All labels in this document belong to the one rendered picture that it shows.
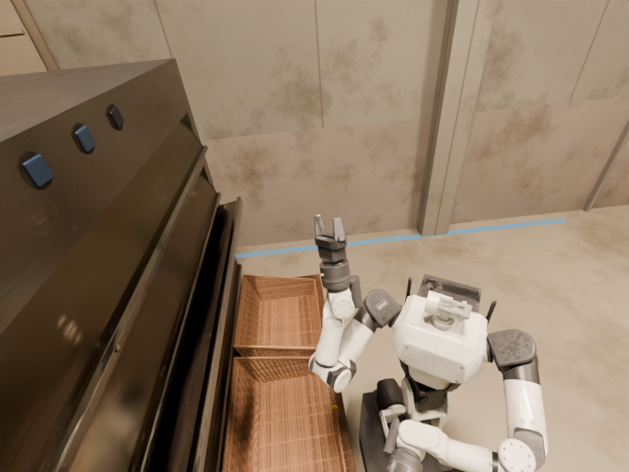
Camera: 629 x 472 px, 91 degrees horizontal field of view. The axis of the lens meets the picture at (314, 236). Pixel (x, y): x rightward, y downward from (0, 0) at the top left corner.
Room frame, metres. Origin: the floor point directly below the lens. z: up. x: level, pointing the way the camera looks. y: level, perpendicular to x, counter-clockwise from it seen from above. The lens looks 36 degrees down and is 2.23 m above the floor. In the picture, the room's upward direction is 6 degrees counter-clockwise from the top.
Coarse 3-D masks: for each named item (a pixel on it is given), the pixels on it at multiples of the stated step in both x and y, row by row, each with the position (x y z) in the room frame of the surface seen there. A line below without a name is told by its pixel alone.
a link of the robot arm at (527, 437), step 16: (512, 384) 0.42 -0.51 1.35; (528, 384) 0.40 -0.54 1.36; (512, 400) 0.38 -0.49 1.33; (528, 400) 0.37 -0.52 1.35; (512, 416) 0.35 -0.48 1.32; (528, 416) 0.34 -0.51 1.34; (544, 416) 0.34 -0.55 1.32; (512, 432) 0.32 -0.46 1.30; (528, 432) 0.30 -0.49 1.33; (544, 432) 0.30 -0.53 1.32; (512, 448) 0.28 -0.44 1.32; (528, 448) 0.27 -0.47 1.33; (544, 448) 0.27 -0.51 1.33; (512, 464) 0.25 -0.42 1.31; (528, 464) 0.24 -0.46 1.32
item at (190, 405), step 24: (216, 216) 1.39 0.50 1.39; (240, 216) 1.36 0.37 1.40; (216, 240) 1.17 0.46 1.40; (216, 264) 0.99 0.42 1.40; (216, 288) 0.84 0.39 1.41; (192, 312) 0.75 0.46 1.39; (192, 336) 0.64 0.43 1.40; (192, 360) 0.56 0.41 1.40; (216, 360) 0.54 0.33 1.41; (192, 384) 0.48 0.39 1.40; (168, 408) 0.42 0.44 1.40; (192, 408) 0.41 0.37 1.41; (168, 432) 0.36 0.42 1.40; (192, 432) 0.35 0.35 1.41; (168, 456) 0.30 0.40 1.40
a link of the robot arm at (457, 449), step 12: (456, 444) 0.32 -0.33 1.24; (468, 444) 0.32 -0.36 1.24; (456, 456) 0.29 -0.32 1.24; (468, 456) 0.29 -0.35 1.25; (480, 456) 0.28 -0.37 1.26; (492, 456) 0.28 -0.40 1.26; (468, 468) 0.27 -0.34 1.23; (480, 468) 0.26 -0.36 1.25; (492, 468) 0.26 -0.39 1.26; (504, 468) 0.25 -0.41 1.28
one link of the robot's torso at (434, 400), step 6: (420, 384) 0.58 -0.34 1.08; (420, 390) 0.56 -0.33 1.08; (426, 390) 0.55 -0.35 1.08; (432, 390) 0.55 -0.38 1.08; (426, 396) 0.56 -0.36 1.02; (432, 396) 0.55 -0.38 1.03; (438, 396) 0.55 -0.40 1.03; (420, 402) 0.55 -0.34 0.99; (426, 402) 0.55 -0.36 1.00; (432, 402) 0.55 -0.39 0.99; (438, 402) 0.55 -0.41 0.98; (444, 402) 0.55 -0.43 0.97; (426, 408) 0.55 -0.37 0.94; (432, 408) 0.55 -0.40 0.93
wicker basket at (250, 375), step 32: (256, 384) 0.90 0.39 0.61; (288, 384) 0.89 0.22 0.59; (320, 384) 0.87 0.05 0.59; (256, 416) 0.74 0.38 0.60; (288, 416) 0.73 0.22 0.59; (320, 416) 0.71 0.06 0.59; (224, 448) 0.51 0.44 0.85; (256, 448) 0.60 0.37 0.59; (288, 448) 0.59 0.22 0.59; (320, 448) 0.57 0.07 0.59
